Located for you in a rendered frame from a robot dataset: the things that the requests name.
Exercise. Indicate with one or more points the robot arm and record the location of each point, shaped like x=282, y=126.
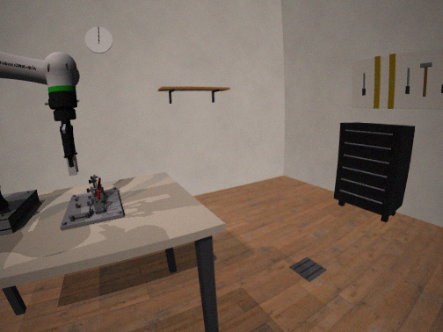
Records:
x=57, y=71

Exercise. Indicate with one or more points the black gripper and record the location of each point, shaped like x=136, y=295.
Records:
x=66, y=130

